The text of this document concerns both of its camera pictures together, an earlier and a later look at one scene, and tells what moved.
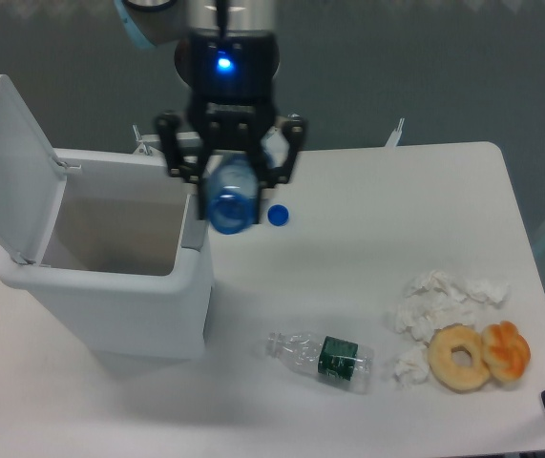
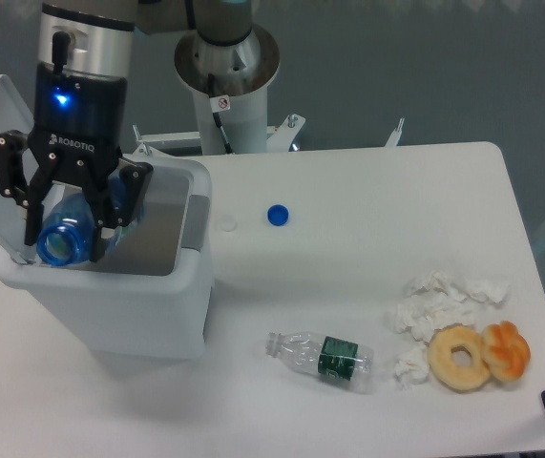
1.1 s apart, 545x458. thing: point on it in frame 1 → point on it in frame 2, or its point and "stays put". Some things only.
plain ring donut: (443, 366) stays put
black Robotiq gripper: (228, 77) → (79, 125)
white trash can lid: (14, 182) stays put
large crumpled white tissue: (435, 300) stays put
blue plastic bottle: (233, 192) → (68, 228)
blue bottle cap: (278, 215) stays put
